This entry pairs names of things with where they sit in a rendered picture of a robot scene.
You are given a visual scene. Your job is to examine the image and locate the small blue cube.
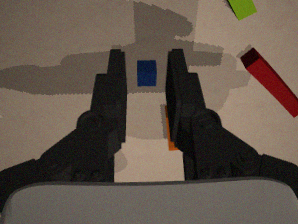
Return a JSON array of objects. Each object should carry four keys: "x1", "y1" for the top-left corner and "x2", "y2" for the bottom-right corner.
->
[{"x1": 137, "y1": 60, "x2": 157, "y2": 86}]

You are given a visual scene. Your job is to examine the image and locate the red rod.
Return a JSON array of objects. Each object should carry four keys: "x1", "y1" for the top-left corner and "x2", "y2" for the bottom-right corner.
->
[{"x1": 240, "y1": 47, "x2": 298, "y2": 117}]

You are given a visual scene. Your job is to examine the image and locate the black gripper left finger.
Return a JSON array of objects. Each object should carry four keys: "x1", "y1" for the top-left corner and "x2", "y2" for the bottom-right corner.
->
[{"x1": 0, "y1": 49, "x2": 127, "y2": 215}]

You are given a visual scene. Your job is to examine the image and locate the orange rod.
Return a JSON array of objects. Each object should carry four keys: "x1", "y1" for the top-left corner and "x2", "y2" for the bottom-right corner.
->
[{"x1": 165, "y1": 106, "x2": 178, "y2": 151}]

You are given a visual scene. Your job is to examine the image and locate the lime green rod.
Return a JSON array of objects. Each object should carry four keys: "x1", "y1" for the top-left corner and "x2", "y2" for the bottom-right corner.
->
[{"x1": 227, "y1": 0, "x2": 257, "y2": 21}]

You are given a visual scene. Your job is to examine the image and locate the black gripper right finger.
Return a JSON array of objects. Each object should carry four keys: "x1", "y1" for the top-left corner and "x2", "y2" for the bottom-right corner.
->
[{"x1": 165, "y1": 49, "x2": 298, "y2": 199}]

